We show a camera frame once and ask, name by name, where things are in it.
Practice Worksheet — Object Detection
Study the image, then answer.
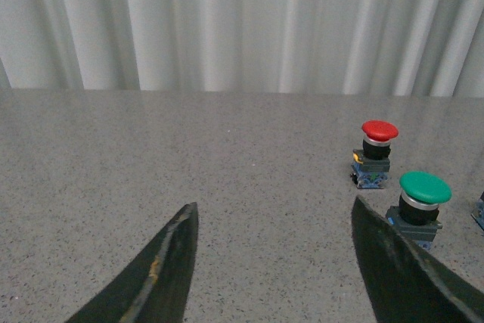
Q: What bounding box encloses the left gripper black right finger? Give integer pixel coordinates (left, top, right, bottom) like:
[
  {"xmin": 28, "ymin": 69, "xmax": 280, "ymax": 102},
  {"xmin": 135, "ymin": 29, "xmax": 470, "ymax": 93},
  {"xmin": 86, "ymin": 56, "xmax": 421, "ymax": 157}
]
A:
[{"xmin": 351, "ymin": 195, "xmax": 483, "ymax": 322}]

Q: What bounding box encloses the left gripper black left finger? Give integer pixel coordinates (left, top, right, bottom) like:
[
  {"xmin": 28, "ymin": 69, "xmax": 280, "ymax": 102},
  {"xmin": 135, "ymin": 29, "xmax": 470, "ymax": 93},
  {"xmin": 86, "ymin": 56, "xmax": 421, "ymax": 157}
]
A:
[{"xmin": 68, "ymin": 203, "xmax": 199, "ymax": 322}]

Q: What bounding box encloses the green mushroom push button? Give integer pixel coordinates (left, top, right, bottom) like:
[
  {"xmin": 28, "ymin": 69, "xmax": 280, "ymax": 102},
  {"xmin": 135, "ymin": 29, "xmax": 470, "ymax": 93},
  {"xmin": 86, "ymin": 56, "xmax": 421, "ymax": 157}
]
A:
[{"xmin": 386, "ymin": 171, "xmax": 452, "ymax": 250}]

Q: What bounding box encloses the red mushroom push button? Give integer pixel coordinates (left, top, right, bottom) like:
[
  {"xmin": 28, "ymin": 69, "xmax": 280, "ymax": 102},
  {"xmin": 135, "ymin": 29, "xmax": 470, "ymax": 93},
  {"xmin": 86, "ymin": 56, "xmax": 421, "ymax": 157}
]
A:
[{"xmin": 351, "ymin": 120, "xmax": 399, "ymax": 189}]

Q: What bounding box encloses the white pleated curtain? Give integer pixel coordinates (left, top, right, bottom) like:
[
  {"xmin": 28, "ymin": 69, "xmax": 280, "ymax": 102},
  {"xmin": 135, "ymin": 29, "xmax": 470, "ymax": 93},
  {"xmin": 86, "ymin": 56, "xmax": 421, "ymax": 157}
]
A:
[{"xmin": 1, "ymin": 0, "xmax": 483, "ymax": 98}]

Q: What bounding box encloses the push button switch base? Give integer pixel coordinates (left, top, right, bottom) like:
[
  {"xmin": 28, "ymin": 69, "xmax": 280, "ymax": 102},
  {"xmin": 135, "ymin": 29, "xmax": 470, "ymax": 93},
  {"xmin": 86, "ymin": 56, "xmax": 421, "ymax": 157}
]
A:
[{"xmin": 471, "ymin": 193, "xmax": 484, "ymax": 230}]

